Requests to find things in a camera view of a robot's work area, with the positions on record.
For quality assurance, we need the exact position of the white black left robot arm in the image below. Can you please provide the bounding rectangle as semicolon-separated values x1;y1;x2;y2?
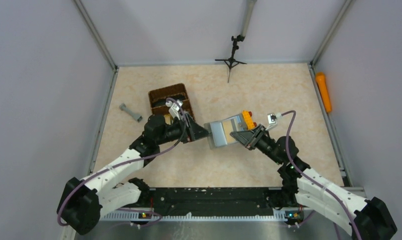
56;113;210;235

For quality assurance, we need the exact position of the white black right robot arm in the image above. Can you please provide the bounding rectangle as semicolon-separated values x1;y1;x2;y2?
230;125;398;240

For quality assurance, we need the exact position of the yellow red toy brick car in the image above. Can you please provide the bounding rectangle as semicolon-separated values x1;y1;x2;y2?
242;110;257;130

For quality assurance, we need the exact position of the brown wicker basket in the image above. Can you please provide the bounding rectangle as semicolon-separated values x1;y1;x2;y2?
148;83;195;125

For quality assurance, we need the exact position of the grey dumbbell-shaped plastic part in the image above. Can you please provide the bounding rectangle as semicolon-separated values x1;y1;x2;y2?
119;103;143;123

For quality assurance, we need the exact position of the orange flashlight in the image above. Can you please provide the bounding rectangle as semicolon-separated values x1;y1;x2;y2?
315;72;332;113

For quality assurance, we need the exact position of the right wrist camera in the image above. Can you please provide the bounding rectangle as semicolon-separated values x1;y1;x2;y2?
266;112;282;131

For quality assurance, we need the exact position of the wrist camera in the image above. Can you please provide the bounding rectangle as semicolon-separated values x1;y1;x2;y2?
166;100;183;120
266;112;282;131

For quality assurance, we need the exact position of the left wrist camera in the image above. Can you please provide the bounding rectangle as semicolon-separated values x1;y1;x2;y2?
166;100;183;120

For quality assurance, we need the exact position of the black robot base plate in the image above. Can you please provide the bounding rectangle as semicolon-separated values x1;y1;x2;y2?
118;187;316;210

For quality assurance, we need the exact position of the black camera tripod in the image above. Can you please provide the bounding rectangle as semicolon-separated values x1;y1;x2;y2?
214;0;257;83

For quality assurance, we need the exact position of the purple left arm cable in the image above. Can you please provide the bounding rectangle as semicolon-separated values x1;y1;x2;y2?
56;97;188;229

